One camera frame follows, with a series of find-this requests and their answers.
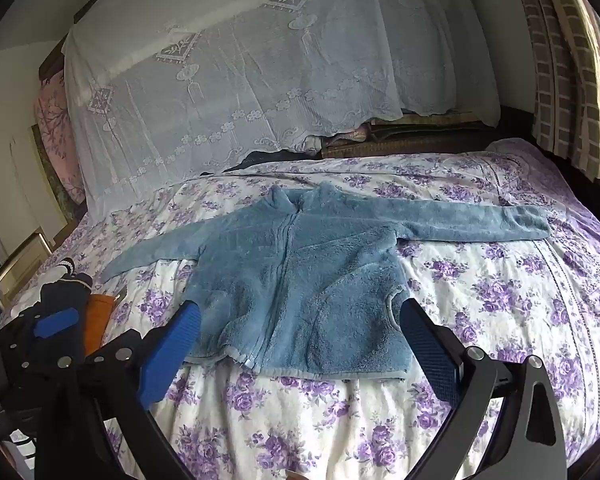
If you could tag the orange cloth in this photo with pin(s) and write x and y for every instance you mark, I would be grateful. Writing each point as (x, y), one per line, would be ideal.
(97, 320)

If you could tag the white lace cloth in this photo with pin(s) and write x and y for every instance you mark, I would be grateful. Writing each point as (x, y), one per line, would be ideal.
(255, 85)

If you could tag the blue fleece jacket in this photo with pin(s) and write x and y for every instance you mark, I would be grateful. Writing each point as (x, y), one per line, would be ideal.
(300, 280)

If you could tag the purple floral bedsheet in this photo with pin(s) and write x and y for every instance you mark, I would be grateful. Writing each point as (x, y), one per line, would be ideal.
(480, 310)

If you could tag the navy clothing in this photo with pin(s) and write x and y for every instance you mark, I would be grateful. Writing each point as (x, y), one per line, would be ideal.
(60, 290)

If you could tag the checked curtain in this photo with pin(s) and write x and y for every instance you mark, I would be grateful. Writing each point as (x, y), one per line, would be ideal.
(560, 85)

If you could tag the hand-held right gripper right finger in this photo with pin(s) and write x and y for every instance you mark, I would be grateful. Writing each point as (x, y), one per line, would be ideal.
(430, 355)

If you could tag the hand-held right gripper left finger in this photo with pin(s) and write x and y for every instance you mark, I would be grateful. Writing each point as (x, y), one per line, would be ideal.
(170, 355)

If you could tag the pink blanket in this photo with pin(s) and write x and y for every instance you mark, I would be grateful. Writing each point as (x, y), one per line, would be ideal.
(350, 134)

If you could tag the stack of brown blankets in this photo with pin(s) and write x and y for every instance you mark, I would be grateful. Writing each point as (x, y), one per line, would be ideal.
(405, 142)

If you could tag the dark wooden headboard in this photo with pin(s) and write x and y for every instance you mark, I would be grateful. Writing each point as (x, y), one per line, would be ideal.
(55, 57)

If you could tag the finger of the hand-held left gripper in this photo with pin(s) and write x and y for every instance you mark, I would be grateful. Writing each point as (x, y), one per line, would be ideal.
(55, 322)

